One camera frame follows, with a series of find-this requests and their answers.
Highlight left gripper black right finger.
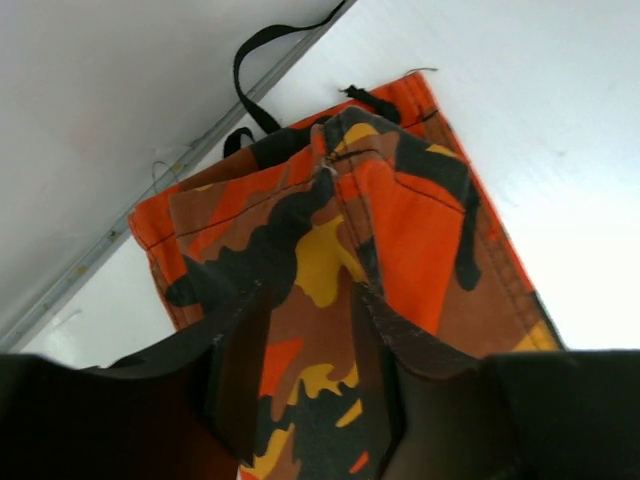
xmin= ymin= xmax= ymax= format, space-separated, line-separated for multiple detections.
xmin=351 ymin=284 xmax=639 ymax=479

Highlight orange camouflage trousers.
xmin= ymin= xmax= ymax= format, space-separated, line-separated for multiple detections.
xmin=129 ymin=73 xmax=561 ymax=479

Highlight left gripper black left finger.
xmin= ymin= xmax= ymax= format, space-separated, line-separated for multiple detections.
xmin=1 ymin=285 xmax=271 ymax=479

